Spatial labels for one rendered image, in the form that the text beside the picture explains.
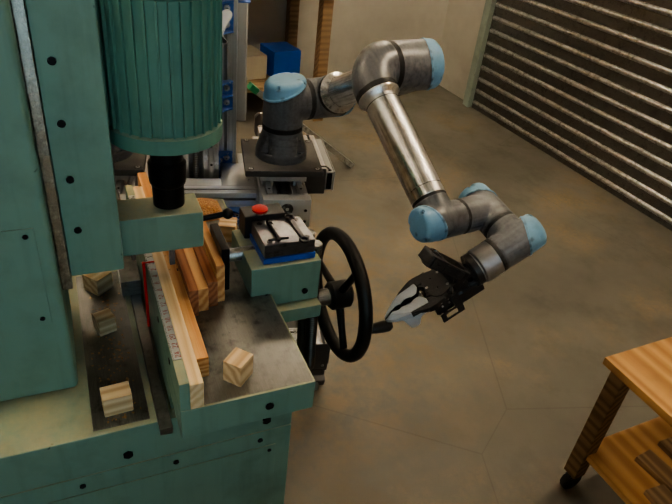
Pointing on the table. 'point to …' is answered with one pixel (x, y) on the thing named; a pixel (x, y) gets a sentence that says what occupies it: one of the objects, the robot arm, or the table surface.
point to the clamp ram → (227, 251)
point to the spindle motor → (162, 74)
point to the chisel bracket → (159, 226)
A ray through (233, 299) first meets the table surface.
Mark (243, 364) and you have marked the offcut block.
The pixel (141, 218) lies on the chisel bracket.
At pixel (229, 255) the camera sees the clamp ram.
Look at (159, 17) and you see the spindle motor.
